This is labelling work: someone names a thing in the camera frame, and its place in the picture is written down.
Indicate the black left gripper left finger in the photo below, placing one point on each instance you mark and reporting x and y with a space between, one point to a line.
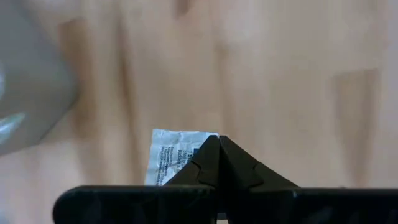
205 168

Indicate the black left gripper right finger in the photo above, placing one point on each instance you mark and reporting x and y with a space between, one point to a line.
239 171

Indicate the BZK antiseptic towelette packet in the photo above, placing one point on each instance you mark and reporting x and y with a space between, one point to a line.
168 149

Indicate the light grey plastic bin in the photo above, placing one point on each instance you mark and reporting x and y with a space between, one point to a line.
37 77

